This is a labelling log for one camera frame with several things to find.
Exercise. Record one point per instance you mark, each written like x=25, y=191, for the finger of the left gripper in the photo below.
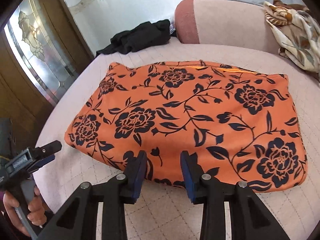
x=47, y=150
x=38, y=161

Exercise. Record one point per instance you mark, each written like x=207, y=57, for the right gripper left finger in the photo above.
x=77, y=217

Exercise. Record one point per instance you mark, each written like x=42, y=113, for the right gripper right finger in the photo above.
x=250, y=218

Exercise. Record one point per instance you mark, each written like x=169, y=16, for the orange black floral shirt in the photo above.
x=240, y=124

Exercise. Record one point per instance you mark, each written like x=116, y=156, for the person left hand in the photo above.
x=36, y=211

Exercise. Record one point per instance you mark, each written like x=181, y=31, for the pink quilted bed mattress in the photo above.
x=165, y=212

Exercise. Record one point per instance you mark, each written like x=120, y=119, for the stained glass wooden door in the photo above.
x=42, y=54

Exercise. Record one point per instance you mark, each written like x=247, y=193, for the black crumpled garment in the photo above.
x=143, y=36

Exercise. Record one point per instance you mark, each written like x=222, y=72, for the pink bolster cushion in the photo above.
x=223, y=22

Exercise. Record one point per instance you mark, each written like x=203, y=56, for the cream floral blanket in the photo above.
x=297, y=33

